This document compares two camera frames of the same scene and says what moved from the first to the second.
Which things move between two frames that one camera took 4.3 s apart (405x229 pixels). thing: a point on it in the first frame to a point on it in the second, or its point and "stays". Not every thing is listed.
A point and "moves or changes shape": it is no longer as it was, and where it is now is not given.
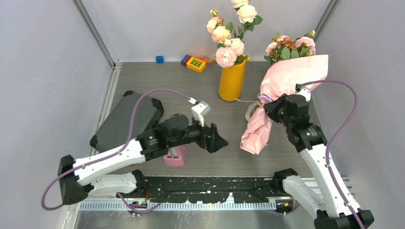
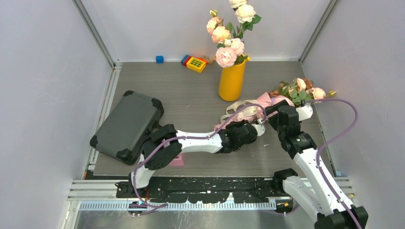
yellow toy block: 194,63 stays
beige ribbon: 248,111 moves or changes shape
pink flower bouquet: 291,63 moves or changes shape
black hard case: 113,133 stays
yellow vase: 231,82 stays
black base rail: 211,189 stays
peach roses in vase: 230,44 stays
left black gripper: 213,142 to 232,124
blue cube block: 159,59 stays
